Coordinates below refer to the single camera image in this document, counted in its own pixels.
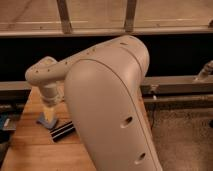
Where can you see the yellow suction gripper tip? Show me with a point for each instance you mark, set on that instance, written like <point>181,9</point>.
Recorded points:
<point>49,113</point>

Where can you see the blue sponge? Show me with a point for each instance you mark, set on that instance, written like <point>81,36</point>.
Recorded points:
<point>47,124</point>

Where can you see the right metal window post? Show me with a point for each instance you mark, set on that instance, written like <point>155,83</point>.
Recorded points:
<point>130,15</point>

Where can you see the metal window post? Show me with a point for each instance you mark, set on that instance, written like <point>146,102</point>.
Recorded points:
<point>130,15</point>
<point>64,16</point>

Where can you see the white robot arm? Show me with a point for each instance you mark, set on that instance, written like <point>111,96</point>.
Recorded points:
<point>102,93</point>

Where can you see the left metal window post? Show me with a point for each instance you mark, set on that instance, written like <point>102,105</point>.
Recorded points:
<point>64,16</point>

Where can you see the wooden table board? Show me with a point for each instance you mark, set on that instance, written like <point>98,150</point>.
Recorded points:
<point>36,150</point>

